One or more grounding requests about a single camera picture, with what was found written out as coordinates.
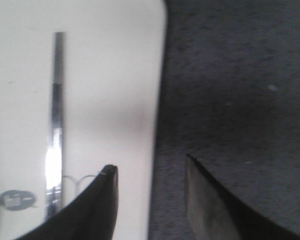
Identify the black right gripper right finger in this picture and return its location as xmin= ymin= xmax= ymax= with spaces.
xmin=184 ymin=154 xmax=300 ymax=240

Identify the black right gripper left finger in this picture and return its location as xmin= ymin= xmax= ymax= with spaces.
xmin=19 ymin=164 xmax=118 ymax=240

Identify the pair of steel chopsticks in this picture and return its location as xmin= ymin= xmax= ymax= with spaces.
xmin=45 ymin=32 xmax=65 ymax=219

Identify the beige rabbit print tray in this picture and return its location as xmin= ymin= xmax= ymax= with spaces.
xmin=0 ymin=0 xmax=167 ymax=240

